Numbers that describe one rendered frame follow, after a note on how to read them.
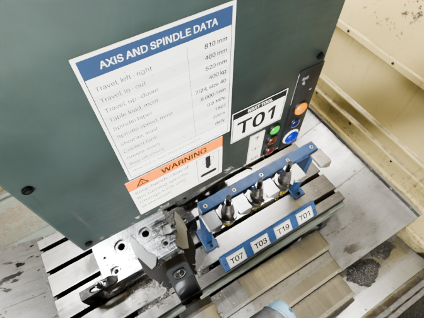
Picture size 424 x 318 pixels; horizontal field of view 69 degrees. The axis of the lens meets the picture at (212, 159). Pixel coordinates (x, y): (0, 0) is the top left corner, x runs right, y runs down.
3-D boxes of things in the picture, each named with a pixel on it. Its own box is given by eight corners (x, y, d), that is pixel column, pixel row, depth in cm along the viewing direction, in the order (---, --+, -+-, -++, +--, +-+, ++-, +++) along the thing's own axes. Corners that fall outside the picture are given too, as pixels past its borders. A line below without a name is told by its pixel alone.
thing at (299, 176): (308, 178, 104) (309, 176, 103) (296, 185, 103) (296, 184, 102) (295, 163, 107) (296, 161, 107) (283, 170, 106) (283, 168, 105)
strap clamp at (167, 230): (197, 228, 127) (195, 213, 115) (168, 244, 124) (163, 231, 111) (194, 221, 129) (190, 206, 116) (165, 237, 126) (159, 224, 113)
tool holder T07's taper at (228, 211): (230, 202, 98) (231, 193, 92) (237, 214, 96) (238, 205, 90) (217, 208, 97) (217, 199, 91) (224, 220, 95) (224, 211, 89)
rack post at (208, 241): (219, 245, 123) (219, 217, 98) (207, 252, 122) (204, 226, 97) (206, 225, 128) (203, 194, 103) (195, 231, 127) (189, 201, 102)
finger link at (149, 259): (126, 252, 71) (157, 276, 69) (119, 245, 66) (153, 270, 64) (135, 241, 73) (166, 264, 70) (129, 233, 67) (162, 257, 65)
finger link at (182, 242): (175, 219, 75) (176, 257, 71) (173, 210, 70) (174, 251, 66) (188, 217, 75) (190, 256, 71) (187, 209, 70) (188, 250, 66)
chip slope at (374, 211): (392, 234, 153) (421, 214, 131) (279, 315, 135) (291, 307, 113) (281, 116, 195) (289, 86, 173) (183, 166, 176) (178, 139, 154)
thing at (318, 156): (333, 163, 107) (334, 162, 106) (322, 170, 106) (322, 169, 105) (320, 149, 110) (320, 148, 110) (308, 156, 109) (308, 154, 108)
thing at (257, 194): (257, 185, 101) (259, 176, 95) (266, 195, 99) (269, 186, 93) (247, 193, 100) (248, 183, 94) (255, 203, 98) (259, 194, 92)
